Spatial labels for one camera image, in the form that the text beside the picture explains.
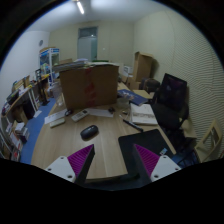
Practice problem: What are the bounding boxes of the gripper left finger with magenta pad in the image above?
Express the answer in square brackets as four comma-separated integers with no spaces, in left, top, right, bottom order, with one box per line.
[46,144,95,186]

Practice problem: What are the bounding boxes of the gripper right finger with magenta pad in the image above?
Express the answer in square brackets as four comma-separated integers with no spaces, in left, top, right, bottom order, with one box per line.
[133,144,181,183]

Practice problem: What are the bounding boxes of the glass door display fridge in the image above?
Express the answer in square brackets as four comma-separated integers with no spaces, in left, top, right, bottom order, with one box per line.
[39,47,60,85]

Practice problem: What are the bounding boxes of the beige wooden chair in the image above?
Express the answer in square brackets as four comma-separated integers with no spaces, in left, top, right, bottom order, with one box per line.
[194,119,223,163]

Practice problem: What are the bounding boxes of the white door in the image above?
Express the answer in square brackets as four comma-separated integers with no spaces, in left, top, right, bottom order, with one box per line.
[77,27,98,61]

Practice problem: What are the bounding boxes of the white open book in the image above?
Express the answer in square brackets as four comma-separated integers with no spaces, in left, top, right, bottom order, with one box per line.
[130,104,158,125]

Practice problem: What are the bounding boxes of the wooden shelf with items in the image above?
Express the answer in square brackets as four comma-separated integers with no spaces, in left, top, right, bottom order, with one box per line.
[0,75,49,161]

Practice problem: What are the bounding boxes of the black pen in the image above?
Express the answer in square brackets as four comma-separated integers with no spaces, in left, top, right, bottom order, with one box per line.
[123,119,144,132]

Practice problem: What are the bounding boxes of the white paper under box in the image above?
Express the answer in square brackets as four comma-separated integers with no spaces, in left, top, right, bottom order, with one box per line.
[87,108,113,118]

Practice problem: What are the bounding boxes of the blue book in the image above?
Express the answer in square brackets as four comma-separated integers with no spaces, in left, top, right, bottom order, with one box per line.
[118,89,148,106]

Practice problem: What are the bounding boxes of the black office chair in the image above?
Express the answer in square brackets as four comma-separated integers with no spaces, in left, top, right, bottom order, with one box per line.
[152,74,189,147]

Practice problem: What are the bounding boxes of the white paper sheet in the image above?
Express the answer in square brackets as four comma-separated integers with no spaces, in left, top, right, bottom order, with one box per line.
[44,109,66,124]

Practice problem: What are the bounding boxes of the beige eraser block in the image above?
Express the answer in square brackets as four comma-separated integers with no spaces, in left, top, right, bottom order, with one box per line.
[50,118,65,128]

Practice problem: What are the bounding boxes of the large cardboard box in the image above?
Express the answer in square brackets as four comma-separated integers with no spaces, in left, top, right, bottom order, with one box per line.
[60,64,118,110]

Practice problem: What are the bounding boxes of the black mouse pad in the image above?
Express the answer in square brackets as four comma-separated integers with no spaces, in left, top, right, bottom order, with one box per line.
[118,129,174,177]

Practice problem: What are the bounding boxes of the small black round object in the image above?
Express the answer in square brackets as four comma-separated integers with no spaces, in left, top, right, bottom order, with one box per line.
[65,110,73,116]

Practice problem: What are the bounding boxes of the white remote control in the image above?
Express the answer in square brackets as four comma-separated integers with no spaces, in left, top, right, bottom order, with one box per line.
[71,110,89,122]

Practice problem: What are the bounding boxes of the open cardboard box background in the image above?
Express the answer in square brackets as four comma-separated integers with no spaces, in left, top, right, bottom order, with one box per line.
[133,52,153,81]

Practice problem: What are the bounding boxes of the ceiling fluorescent light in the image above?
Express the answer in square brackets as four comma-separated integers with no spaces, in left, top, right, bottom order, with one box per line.
[77,1,85,15]

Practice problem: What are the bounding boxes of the black computer mouse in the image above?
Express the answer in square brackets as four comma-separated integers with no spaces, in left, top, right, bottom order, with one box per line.
[80,125,98,140]

